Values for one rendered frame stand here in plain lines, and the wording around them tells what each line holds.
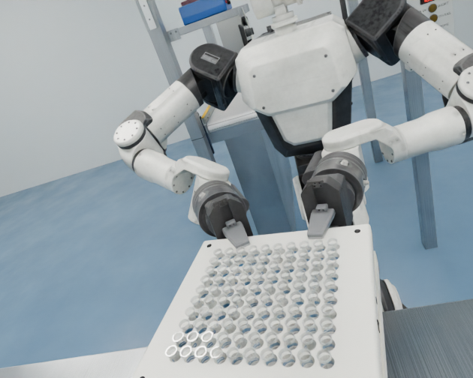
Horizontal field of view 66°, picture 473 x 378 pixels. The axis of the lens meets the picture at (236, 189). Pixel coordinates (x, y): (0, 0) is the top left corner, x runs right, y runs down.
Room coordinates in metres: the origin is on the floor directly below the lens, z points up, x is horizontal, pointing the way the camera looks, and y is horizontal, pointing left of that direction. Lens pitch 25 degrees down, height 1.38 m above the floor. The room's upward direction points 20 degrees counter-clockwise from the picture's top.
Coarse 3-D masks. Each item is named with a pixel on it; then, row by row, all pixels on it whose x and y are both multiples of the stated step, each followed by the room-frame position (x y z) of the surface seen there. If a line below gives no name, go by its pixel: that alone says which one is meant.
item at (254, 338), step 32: (224, 256) 0.41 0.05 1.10; (288, 256) 0.36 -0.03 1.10; (320, 256) 0.35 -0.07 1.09; (224, 288) 0.35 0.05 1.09; (256, 288) 0.33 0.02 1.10; (288, 288) 0.32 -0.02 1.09; (320, 288) 0.30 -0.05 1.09; (224, 320) 0.30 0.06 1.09; (256, 320) 0.28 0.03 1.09; (288, 320) 0.27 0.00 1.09
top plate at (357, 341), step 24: (216, 240) 0.47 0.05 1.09; (264, 240) 0.43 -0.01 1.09; (288, 240) 0.41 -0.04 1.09; (312, 240) 0.39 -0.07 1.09; (360, 240) 0.36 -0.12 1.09; (192, 264) 0.43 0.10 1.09; (360, 264) 0.32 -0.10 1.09; (192, 288) 0.38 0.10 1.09; (360, 288) 0.28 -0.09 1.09; (168, 312) 0.35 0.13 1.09; (240, 312) 0.31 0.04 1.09; (336, 312) 0.27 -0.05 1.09; (360, 312) 0.26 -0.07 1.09; (168, 336) 0.32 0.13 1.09; (264, 336) 0.27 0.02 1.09; (336, 336) 0.24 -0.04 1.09; (360, 336) 0.23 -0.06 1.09; (144, 360) 0.29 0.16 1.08; (168, 360) 0.28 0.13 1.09; (336, 360) 0.22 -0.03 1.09; (360, 360) 0.21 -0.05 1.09
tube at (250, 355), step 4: (248, 348) 0.25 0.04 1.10; (252, 348) 0.25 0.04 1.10; (244, 352) 0.25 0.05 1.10; (248, 352) 0.25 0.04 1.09; (252, 352) 0.25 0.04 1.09; (256, 352) 0.25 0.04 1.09; (244, 356) 0.25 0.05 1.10; (248, 356) 0.25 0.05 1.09; (252, 356) 0.24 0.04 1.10; (256, 356) 0.24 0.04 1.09; (248, 360) 0.24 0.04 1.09; (252, 360) 0.24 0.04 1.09; (256, 360) 0.24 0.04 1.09; (252, 364) 0.24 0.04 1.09
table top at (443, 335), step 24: (384, 312) 0.41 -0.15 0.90; (408, 312) 0.39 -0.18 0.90; (432, 312) 0.38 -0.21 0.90; (456, 312) 0.36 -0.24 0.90; (384, 336) 0.37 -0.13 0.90; (408, 336) 0.35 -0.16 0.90; (432, 336) 0.34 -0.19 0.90; (456, 336) 0.33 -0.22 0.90; (72, 360) 0.55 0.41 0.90; (96, 360) 0.52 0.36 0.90; (120, 360) 0.50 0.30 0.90; (408, 360) 0.32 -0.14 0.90; (432, 360) 0.31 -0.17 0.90; (456, 360) 0.30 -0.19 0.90
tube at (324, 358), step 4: (320, 352) 0.22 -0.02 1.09; (324, 352) 0.22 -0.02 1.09; (328, 352) 0.22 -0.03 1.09; (316, 356) 0.22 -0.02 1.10; (320, 356) 0.22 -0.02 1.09; (324, 356) 0.22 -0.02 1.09; (328, 356) 0.22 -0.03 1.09; (320, 360) 0.21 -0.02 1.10; (324, 360) 0.22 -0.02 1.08; (328, 360) 0.21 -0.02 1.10; (332, 360) 0.21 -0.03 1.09; (320, 364) 0.21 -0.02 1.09; (324, 364) 0.21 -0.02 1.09; (328, 364) 0.21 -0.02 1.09; (332, 364) 0.21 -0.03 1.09; (324, 368) 0.21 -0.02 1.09; (328, 368) 0.21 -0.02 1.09
